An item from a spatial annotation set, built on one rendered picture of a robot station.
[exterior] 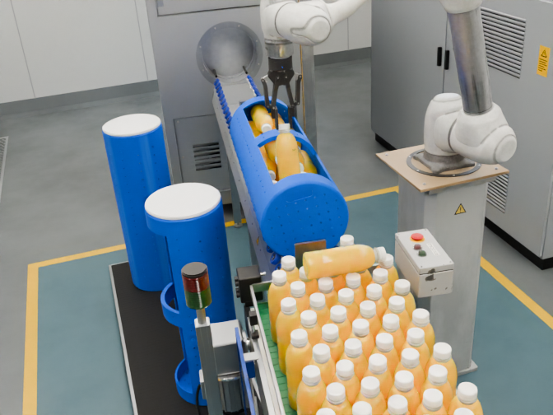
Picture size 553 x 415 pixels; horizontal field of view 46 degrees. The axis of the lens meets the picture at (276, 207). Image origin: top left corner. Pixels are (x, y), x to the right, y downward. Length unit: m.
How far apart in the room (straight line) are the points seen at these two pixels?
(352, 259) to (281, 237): 0.40
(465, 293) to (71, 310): 2.11
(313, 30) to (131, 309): 2.01
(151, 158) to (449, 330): 1.58
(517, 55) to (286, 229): 2.01
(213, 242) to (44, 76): 4.91
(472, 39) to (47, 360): 2.47
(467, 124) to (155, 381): 1.68
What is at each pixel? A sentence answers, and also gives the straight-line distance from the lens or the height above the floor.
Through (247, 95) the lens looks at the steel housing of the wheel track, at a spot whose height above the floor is 0.93.
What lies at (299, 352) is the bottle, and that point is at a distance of 1.56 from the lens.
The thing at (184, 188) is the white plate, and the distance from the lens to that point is 2.48.
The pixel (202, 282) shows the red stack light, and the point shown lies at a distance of 1.56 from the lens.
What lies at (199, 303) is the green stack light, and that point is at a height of 1.18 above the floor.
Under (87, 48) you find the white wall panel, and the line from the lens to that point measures 7.01.
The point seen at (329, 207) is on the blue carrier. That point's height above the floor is 1.13.
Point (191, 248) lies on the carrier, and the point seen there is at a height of 0.91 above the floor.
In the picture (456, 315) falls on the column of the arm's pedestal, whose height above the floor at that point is 0.34.
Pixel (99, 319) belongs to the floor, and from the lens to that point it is 3.67.
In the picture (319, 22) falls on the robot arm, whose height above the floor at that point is 1.71.
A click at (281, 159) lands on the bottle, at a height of 1.25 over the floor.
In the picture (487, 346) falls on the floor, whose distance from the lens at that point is 3.32.
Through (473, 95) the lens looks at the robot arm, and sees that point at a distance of 2.33.
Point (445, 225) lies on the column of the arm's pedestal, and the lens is 2.62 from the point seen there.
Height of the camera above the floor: 2.10
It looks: 28 degrees down
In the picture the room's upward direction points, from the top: 4 degrees counter-clockwise
